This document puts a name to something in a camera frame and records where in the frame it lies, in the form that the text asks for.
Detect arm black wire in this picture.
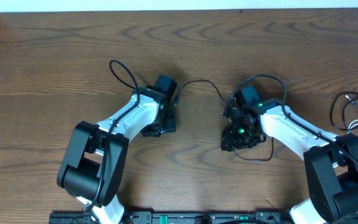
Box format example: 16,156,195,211
82,59,142,214
224,74,358,194

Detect thin black cable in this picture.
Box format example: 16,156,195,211
330,91,358,150

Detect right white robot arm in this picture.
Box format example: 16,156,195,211
221,85,358,223

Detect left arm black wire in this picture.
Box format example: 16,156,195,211
82,59,142,214

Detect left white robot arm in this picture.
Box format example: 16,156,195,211
49,75,178,223

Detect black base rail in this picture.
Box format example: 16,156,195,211
48,211,293,224

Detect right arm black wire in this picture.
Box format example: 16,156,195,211
224,74,358,194

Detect black braided cable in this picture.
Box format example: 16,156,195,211
175,79,275,162

